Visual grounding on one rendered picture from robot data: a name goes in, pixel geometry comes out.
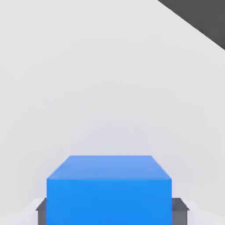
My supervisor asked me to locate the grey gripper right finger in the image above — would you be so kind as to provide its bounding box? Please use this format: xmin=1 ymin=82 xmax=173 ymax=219
xmin=171 ymin=197 xmax=220 ymax=225

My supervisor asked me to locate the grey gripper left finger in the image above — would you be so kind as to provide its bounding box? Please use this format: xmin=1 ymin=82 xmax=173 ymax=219
xmin=3 ymin=197 xmax=47 ymax=225

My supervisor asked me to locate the small blue cube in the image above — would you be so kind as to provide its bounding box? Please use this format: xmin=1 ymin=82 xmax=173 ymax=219
xmin=46 ymin=155 xmax=172 ymax=225

